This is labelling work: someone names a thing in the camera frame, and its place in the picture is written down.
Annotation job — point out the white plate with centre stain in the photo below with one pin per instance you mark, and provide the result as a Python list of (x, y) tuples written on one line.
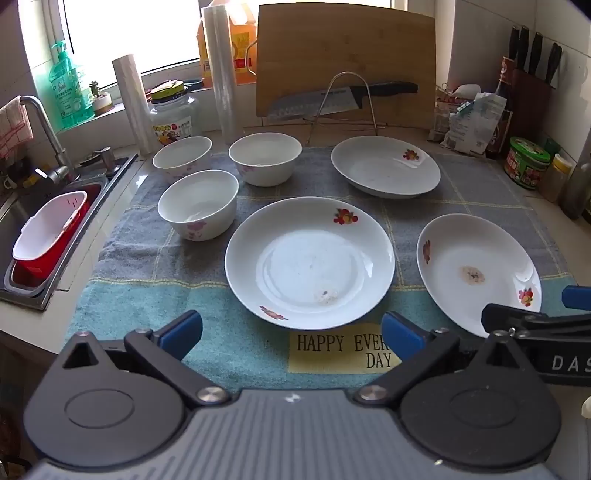
[(461, 258)]

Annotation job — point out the white bowl with pink flowers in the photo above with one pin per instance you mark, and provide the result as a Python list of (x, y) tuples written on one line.
[(198, 198), (265, 152), (182, 154)]

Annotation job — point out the short plastic wrap roll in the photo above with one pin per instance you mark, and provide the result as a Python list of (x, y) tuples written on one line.
[(131, 101)]

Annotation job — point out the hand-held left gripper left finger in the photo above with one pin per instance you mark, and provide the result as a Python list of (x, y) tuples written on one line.
[(180, 334)]

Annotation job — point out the steel sink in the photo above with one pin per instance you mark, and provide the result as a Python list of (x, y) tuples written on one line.
[(18, 207)]

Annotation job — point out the dark knife block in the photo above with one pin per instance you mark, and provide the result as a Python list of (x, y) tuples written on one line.
[(531, 106)]

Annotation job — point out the yellow lid spice bottle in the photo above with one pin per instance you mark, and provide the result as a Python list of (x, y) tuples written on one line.
[(556, 177)]

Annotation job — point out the green dish soap bottle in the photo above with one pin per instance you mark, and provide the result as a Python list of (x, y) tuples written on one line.
[(69, 92)]

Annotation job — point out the green lid sauce jar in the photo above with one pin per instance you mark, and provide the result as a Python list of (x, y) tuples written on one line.
[(526, 161)]

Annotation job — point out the bamboo cutting board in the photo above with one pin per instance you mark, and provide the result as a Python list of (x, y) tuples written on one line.
[(323, 46)]

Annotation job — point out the metal faucet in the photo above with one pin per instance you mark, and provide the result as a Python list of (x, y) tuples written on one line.
[(51, 138)]

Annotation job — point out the red plastic basin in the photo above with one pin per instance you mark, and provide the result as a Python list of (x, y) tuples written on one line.
[(41, 273)]

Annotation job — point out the deep white fruit-print plate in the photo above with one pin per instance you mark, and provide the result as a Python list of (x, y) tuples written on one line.
[(378, 166)]

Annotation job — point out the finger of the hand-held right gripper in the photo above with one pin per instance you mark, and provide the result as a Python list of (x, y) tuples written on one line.
[(577, 297), (517, 314)]

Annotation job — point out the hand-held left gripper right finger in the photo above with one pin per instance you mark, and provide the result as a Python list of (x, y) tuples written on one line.
[(401, 339)]

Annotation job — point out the orange carton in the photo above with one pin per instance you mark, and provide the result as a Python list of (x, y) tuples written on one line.
[(244, 50)]

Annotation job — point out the window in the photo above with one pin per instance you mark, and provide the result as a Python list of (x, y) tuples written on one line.
[(129, 32)]

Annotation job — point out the red checked dishcloth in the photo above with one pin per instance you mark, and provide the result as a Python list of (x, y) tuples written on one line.
[(14, 129)]

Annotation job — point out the glass jar with label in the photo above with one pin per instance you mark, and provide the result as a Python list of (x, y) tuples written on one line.
[(173, 115)]

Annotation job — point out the green cap bottle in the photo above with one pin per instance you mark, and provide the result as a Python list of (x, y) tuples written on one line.
[(552, 146)]

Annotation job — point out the grey teal checked cloth mat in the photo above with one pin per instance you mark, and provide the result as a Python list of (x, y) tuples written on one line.
[(318, 177)]

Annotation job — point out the tall plastic wrap roll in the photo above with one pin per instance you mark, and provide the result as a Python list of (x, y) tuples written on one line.
[(220, 69)]

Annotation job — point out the large white fruit-print plate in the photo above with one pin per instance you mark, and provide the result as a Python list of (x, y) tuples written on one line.
[(309, 263)]

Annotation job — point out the white blue printed bag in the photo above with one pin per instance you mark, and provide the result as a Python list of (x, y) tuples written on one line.
[(475, 127)]

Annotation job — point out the metal sink soap dispenser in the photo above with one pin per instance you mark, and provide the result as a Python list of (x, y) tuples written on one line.
[(105, 159)]

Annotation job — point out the red white printed bag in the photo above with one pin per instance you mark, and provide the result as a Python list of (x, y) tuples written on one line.
[(438, 115)]

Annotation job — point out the dark soy sauce bottle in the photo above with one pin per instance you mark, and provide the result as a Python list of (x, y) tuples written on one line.
[(501, 83)]

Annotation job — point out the small potted plant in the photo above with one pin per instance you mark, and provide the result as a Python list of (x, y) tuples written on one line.
[(102, 102)]

